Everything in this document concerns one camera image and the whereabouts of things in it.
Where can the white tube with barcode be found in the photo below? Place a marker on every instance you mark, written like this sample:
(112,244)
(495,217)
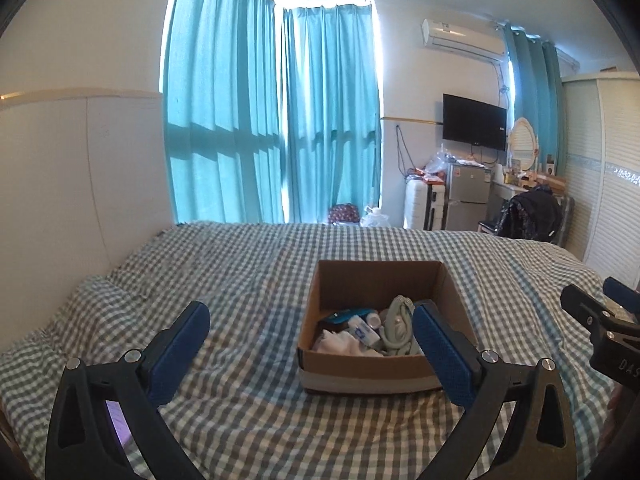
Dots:
(358,326)

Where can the open cardboard box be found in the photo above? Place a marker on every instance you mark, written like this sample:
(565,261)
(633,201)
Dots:
(392,289)

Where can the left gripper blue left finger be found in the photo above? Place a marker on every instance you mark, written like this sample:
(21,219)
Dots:
(83,442)

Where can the white suitcase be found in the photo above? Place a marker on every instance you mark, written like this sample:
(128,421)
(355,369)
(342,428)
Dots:
(424,205)

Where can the silver mini fridge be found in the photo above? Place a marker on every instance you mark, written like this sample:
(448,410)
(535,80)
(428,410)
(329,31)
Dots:
(468,188)

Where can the white air conditioner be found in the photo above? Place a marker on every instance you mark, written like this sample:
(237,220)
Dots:
(463,41)

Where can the checkered bed quilt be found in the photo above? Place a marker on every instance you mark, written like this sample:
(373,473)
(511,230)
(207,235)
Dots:
(241,413)

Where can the white plastic bag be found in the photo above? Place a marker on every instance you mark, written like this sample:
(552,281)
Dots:
(374,218)

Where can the teal corner curtain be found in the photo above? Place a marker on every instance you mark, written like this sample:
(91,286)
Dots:
(539,95)

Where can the teal window curtain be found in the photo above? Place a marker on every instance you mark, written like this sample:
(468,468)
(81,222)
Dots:
(332,103)
(222,126)

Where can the purple smartphone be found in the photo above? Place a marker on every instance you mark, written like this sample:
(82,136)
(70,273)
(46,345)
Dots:
(119,422)

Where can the white tissue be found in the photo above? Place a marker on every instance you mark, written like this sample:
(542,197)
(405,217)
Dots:
(343,344)

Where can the white louvered wardrobe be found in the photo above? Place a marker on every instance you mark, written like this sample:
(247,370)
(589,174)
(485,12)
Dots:
(602,172)

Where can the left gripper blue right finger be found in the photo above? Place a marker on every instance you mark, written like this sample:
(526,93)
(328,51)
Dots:
(539,442)

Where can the dark floral bag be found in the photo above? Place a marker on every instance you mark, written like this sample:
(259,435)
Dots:
(344,214)

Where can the teal window curtain left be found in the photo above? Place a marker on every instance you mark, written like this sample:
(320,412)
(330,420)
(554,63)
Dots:
(222,126)

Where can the black wall television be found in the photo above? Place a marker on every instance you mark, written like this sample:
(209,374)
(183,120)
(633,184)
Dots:
(473,122)

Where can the blue Vinda tissue pack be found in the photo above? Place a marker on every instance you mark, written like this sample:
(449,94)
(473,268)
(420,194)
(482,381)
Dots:
(341,317)

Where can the oval vanity mirror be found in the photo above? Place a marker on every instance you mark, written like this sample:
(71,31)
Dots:
(523,146)

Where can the white padded headboard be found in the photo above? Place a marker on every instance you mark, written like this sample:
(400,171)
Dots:
(83,184)

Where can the black jacket on chair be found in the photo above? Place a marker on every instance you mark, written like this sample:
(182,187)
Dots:
(533,215)

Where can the teal window curtain right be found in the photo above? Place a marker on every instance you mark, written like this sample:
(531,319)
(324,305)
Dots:
(332,103)

